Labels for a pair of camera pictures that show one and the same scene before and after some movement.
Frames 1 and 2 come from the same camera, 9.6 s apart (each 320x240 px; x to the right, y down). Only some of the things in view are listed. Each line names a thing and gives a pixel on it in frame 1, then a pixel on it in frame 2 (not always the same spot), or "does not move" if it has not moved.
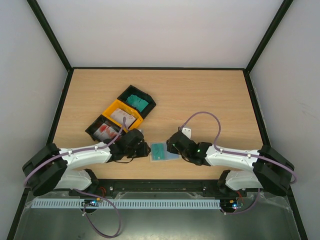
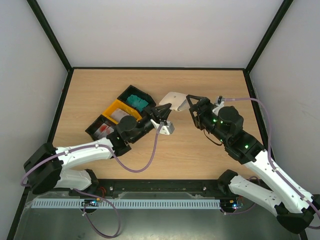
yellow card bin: x=122 y=106 does not move
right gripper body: x=171 y=145 → x=196 y=109
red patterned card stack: x=104 y=132 does not move
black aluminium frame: x=156 y=187 does not move
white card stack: x=118 y=114 does not move
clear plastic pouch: x=158 y=152 → x=179 y=101
